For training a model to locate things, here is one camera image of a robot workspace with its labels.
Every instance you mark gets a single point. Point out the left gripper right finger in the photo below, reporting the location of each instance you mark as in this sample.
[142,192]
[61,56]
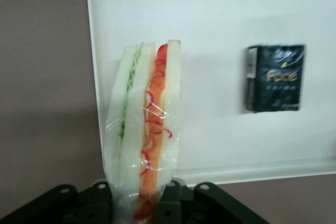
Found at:
[210,205]

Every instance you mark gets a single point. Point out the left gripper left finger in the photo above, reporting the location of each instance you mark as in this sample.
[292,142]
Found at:
[52,205]

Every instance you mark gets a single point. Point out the plastic sandwich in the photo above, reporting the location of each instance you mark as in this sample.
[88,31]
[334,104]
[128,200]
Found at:
[134,129]

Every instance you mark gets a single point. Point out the white plastic tray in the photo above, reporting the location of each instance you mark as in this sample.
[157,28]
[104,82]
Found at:
[210,11]

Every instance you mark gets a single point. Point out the black Face tissue pack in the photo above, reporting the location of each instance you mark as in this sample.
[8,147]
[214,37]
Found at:
[278,77]

